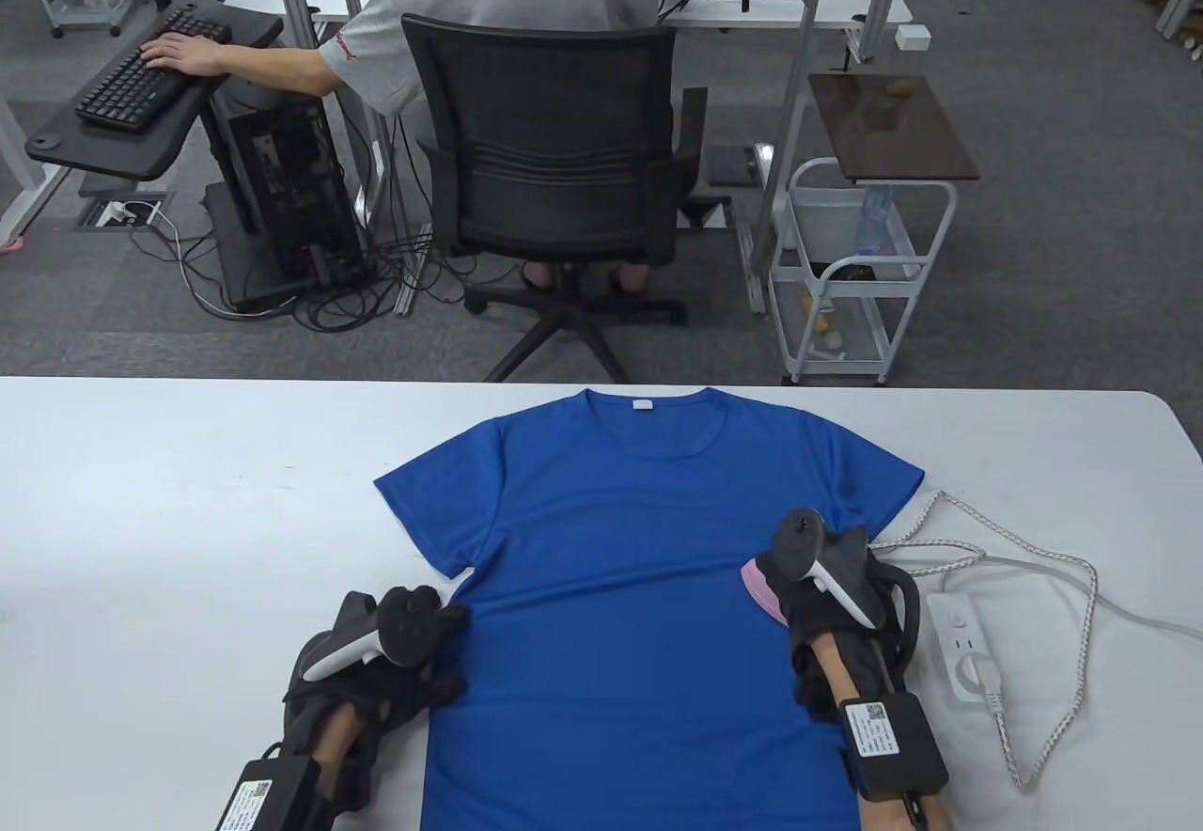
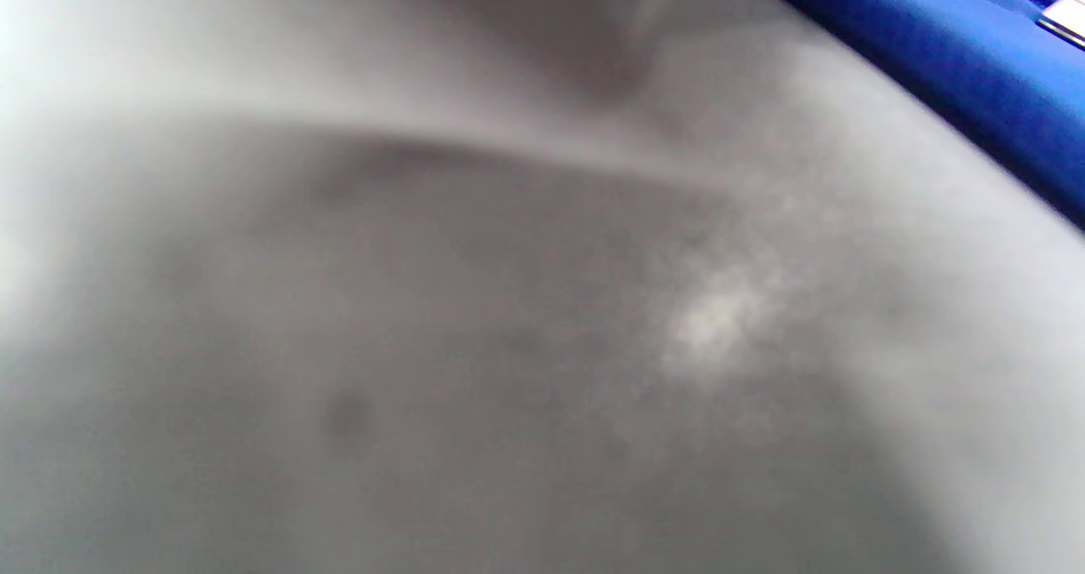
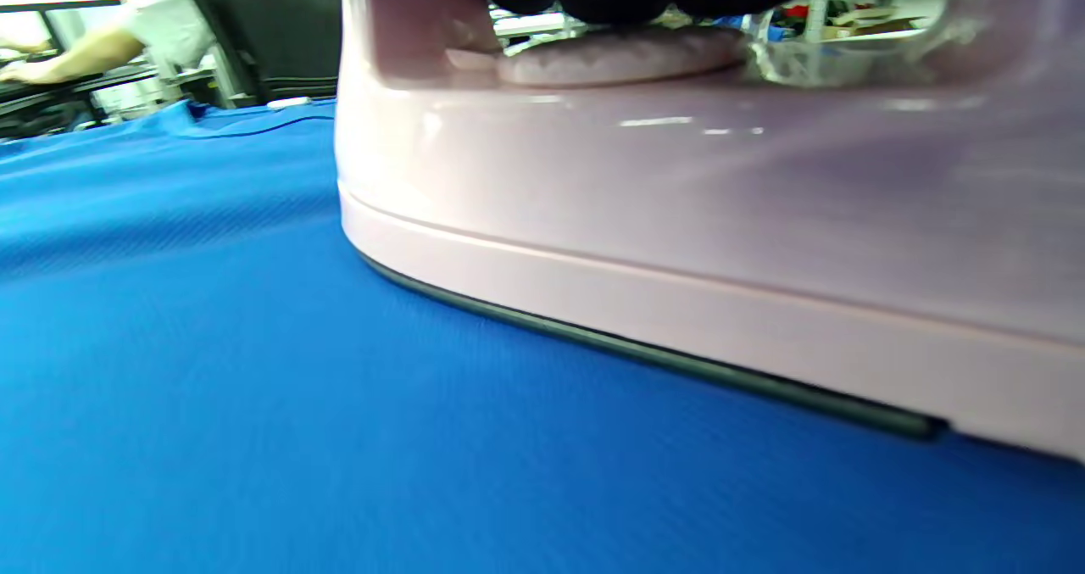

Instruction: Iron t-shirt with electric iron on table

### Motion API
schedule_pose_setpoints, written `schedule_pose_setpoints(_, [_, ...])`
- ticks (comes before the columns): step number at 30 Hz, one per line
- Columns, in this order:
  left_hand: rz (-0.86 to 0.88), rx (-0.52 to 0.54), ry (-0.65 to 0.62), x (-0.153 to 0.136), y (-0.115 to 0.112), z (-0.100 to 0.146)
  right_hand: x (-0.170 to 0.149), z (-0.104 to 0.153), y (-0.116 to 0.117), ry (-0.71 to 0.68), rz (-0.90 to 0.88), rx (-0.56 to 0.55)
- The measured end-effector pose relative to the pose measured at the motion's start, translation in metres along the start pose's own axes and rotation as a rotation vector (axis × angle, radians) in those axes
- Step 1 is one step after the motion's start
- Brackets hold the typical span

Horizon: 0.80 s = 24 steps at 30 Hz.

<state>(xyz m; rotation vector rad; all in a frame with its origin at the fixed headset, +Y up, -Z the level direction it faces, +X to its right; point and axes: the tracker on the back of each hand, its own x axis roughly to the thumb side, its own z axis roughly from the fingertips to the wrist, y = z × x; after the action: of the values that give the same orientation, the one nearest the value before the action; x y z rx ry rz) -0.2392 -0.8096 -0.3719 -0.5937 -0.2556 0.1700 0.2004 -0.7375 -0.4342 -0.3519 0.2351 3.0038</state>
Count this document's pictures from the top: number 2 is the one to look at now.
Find blue t-shirt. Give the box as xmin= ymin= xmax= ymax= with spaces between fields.
xmin=733 ymin=0 xmax=1085 ymax=231

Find pink electric iron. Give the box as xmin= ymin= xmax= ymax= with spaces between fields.
xmin=1036 ymin=0 xmax=1085 ymax=51

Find white table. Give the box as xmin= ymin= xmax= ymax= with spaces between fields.
xmin=0 ymin=0 xmax=1085 ymax=574

